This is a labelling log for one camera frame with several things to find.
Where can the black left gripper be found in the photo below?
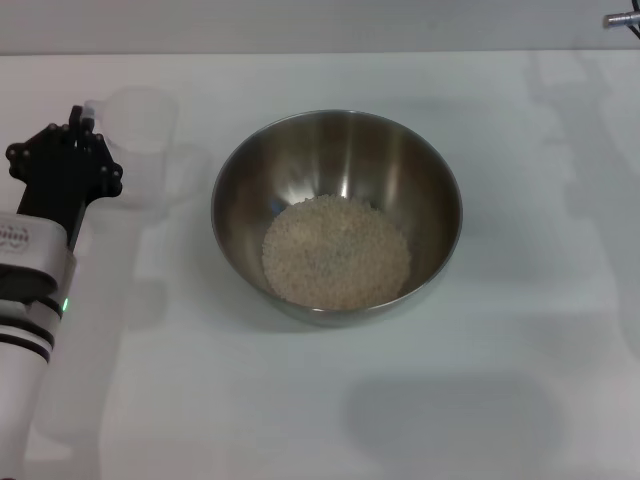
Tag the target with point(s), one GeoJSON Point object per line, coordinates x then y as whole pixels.
{"type": "Point", "coordinates": [60, 190]}

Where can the clear plastic measuring cup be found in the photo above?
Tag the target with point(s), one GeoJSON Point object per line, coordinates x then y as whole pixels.
{"type": "Point", "coordinates": [145, 145]}

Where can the stainless steel mixing bowl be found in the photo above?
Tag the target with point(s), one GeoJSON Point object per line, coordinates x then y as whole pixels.
{"type": "Point", "coordinates": [350, 160]}

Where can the white rice grains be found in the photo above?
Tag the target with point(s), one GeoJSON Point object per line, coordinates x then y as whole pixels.
{"type": "Point", "coordinates": [335, 255]}

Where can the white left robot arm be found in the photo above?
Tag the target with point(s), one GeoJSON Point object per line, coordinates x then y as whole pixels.
{"type": "Point", "coordinates": [20, 390]}

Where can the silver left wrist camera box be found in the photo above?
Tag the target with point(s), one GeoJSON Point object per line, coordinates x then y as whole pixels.
{"type": "Point", "coordinates": [30, 250]}

